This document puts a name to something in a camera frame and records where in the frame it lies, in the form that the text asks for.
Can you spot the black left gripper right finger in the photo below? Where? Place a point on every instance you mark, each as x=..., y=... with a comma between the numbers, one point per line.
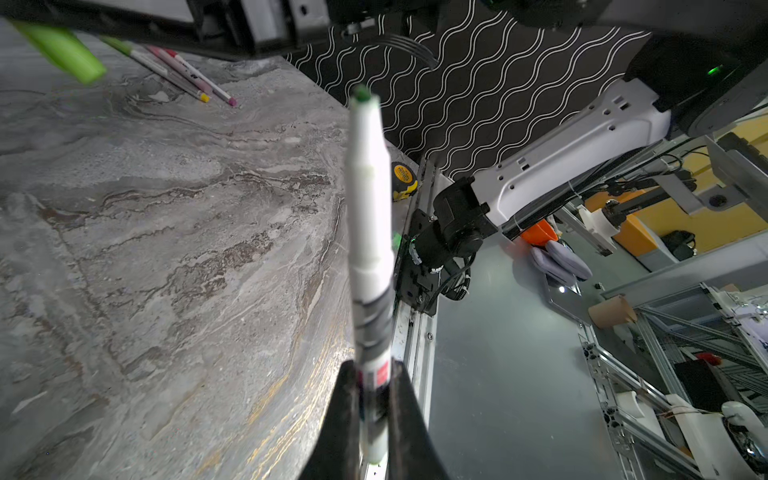
x=411, y=453

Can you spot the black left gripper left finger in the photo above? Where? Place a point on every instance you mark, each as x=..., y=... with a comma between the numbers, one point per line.
x=336, y=454

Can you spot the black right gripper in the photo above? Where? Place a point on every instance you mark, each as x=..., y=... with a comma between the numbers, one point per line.
x=228, y=30

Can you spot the purple white pen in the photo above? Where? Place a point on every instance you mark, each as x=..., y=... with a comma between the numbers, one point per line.
x=222, y=94

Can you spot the yellow white pen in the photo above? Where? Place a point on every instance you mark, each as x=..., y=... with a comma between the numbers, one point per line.
x=160, y=70

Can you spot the green pen cap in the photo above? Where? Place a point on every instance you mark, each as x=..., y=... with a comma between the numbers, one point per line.
x=63, y=49

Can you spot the green white pen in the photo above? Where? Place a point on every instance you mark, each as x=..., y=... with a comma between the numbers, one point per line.
x=371, y=265

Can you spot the pink white pen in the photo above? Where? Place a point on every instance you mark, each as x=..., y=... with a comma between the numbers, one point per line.
x=177, y=66

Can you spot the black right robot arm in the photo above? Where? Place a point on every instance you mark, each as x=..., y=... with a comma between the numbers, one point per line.
x=704, y=66

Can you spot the yellow black tape measure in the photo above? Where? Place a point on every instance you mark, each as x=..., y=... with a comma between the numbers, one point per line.
x=404, y=182

